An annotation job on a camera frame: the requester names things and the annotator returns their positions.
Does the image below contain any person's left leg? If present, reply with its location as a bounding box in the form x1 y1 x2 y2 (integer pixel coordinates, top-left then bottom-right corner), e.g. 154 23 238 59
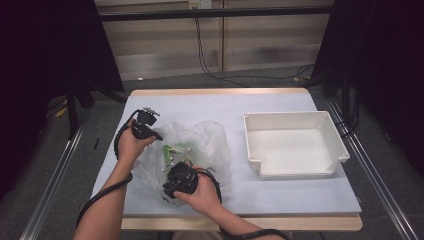
171 230 223 240

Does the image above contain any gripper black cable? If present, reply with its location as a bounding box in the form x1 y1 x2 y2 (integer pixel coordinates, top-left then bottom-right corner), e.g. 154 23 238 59
75 109 143 229
194 167 292 240

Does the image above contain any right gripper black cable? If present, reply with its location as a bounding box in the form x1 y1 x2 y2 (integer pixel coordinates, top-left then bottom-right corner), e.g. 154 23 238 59
194 167 292 240

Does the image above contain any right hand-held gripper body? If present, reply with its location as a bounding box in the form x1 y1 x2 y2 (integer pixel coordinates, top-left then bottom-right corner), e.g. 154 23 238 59
163 149 199 195

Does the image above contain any white wall socket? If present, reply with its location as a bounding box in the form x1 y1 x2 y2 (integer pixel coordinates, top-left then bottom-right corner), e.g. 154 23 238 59
188 0 213 10

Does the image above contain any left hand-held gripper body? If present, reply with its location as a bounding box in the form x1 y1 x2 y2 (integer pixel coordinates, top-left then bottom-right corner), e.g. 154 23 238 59
132 107 161 140

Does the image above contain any black metal stand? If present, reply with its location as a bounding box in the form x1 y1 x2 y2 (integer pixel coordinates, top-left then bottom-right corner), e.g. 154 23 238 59
339 71 355 134
64 83 82 141

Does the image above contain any white plastic bin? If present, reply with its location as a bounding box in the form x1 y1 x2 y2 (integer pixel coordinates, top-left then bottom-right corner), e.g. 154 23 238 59
242 110 351 178

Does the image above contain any black horizontal bar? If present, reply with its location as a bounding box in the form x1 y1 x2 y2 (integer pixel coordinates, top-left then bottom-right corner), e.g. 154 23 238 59
99 5 334 22

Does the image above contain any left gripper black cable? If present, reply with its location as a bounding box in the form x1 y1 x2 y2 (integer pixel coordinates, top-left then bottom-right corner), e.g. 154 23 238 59
75 109 143 229

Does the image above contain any person's right hand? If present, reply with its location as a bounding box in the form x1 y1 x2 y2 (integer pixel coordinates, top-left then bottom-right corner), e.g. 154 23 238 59
174 166 223 218

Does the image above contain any person's left hand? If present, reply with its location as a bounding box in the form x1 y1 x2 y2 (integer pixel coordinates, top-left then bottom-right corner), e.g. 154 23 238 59
117 119 157 168

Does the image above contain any black curtain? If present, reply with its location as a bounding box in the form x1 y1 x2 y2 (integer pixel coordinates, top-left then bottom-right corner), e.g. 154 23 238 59
309 0 424 174
0 0 125 201

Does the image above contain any green snack packet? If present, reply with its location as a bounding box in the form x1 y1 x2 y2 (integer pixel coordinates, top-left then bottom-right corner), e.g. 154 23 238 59
162 143 195 163

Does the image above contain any metal floor rail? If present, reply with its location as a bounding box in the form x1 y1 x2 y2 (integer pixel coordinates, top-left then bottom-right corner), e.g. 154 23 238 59
19 113 91 240
326 98 419 240

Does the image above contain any clear plastic bag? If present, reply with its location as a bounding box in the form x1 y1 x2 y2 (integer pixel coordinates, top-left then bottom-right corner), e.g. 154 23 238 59
134 120 234 208

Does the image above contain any black floor cable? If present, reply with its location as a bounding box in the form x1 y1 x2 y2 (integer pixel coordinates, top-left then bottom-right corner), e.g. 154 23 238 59
194 16 316 88

